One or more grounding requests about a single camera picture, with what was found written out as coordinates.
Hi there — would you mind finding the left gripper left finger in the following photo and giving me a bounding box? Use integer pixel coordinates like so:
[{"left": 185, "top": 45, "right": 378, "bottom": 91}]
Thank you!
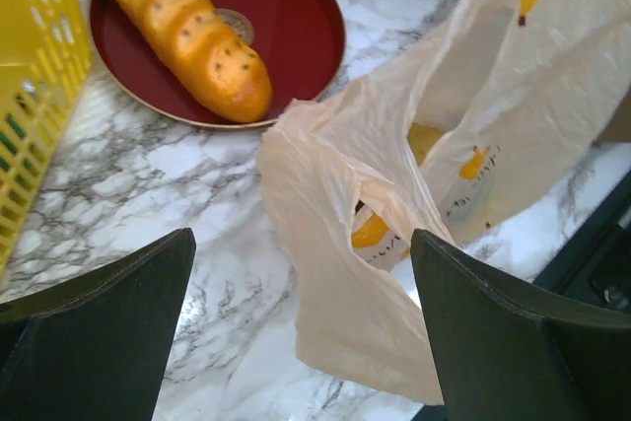
[{"left": 1, "top": 229, "right": 196, "bottom": 420}]

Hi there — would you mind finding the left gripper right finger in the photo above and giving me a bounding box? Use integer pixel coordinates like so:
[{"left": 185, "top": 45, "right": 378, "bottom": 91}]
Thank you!
[{"left": 411, "top": 229, "right": 630, "bottom": 420}]

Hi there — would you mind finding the peach plastic grocery bag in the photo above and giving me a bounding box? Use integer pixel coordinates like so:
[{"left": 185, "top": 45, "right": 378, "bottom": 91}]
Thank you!
[{"left": 257, "top": 0, "right": 630, "bottom": 405}]

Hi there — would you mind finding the brown bread slice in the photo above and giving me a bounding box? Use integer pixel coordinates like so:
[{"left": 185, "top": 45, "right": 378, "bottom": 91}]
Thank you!
[{"left": 407, "top": 122, "right": 444, "bottom": 166}]

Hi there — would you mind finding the long orange bread loaf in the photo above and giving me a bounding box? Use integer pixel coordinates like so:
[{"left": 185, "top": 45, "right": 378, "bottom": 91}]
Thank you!
[{"left": 115, "top": 0, "right": 272, "bottom": 123}]

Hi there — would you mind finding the yellow plastic shopping basket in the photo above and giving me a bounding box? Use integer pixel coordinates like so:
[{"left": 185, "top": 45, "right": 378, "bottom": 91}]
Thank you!
[{"left": 1, "top": 0, "right": 92, "bottom": 263}]

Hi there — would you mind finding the dark red round plate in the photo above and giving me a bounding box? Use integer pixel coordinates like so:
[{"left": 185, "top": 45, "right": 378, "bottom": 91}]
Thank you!
[{"left": 89, "top": 0, "right": 346, "bottom": 130}]

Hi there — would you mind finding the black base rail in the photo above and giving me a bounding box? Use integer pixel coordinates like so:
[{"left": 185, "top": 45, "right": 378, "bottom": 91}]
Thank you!
[{"left": 534, "top": 175, "right": 630, "bottom": 314}]

